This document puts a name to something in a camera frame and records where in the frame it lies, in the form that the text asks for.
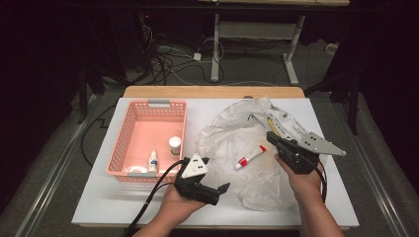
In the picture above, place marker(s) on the small white dropper bottle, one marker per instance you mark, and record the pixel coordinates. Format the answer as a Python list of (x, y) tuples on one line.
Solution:
[(152, 163)]

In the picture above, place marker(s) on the white metal desk frame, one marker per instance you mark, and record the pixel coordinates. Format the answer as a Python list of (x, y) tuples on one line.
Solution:
[(215, 49)]

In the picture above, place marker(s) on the white board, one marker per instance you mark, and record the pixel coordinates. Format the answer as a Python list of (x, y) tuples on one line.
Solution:
[(201, 115)]

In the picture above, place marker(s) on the metal floor rail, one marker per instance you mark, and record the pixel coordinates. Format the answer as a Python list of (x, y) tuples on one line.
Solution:
[(52, 171), (372, 174)]

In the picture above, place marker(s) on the black stand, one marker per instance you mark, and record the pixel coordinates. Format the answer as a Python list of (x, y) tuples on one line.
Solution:
[(354, 105), (82, 98)]

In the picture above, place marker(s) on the clear plastic bag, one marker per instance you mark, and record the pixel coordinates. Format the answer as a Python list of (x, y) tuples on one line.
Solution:
[(230, 138)]

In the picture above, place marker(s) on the person's right hand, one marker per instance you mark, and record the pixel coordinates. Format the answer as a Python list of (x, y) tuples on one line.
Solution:
[(306, 186)]

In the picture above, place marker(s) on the pink plastic basket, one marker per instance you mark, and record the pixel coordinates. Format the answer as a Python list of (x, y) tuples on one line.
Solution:
[(145, 131)]

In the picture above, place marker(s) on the person's left hand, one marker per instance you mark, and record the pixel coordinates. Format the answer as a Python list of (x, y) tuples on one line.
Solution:
[(178, 205)]

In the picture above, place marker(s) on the white power adapter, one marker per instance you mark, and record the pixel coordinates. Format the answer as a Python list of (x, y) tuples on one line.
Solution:
[(197, 56)]

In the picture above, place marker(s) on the small white box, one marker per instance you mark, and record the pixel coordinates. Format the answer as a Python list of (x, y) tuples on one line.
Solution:
[(331, 48)]

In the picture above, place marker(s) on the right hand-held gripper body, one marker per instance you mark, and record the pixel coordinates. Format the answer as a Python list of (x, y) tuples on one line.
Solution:
[(316, 143)]

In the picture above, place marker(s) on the red and white tube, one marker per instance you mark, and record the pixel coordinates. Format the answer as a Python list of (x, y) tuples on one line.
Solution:
[(250, 157)]

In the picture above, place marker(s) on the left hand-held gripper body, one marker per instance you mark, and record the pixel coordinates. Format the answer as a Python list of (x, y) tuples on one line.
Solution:
[(194, 168)]

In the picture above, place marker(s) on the white capped jar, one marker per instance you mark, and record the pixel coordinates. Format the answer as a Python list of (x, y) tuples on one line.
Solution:
[(174, 143)]

